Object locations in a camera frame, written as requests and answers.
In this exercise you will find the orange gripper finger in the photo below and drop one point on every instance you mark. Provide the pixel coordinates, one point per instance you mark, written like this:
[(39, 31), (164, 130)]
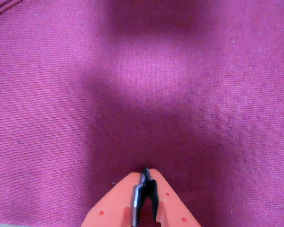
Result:
[(113, 203), (170, 203)]

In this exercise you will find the maroon cloth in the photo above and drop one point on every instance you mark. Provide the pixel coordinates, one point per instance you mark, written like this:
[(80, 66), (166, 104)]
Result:
[(61, 94)]

